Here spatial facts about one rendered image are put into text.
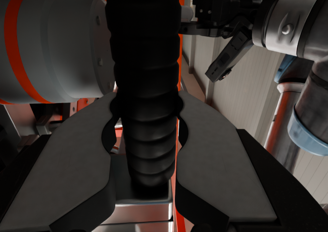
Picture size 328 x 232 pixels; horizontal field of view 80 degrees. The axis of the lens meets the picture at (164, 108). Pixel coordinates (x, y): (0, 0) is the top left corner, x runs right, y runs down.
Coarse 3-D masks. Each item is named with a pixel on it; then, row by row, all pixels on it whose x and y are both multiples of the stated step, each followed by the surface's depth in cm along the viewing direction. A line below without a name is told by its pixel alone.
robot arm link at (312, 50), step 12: (324, 0) 20; (312, 12) 21; (324, 12) 20; (312, 24) 21; (324, 24) 20; (312, 36) 21; (324, 36) 20; (300, 48) 23; (312, 48) 22; (324, 48) 21; (312, 60) 24; (324, 60) 22; (324, 72) 22
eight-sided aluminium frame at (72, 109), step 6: (48, 108) 48; (54, 108) 49; (60, 108) 52; (66, 108) 48; (72, 108) 50; (48, 114) 48; (54, 114) 49; (60, 114) 52; (66, 114) 48; (72, 114) 50
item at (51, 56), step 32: (0, 0) 21; (32, 0) 21; (64, 0) 22; (96, 0) 23; (0, 32) 20; (32, 32) 20; (64, 32) 21; (96, 32) 22; (0, 64) 20; (32, 64) 21; (64, 64) 21; (96, 64) 22; (0, 96) 23; (32, 96) 24; (64, 96) 25; (96, 96) 26
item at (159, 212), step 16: (112, 160) 17; (128, 176) 15; (128, 192) 14; (144, 192) 14; (160, 192) 14; (128, 208) 14; (144, 208) 14; (160, 208) 14; (112, 224) 15; (128, 224) 15; (144, 224) 15; (160, 224) 15
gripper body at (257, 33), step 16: (192, 0) 30; (208, 0) 29; (224, 0) 27; (240, 0) 27; (256, 0) 26; (272, 0) 23; (208, 16) 30; (224, 16) 29; (240, 16) 28; (256, 16) 25; (224, 32) 30; (256, 32) 25
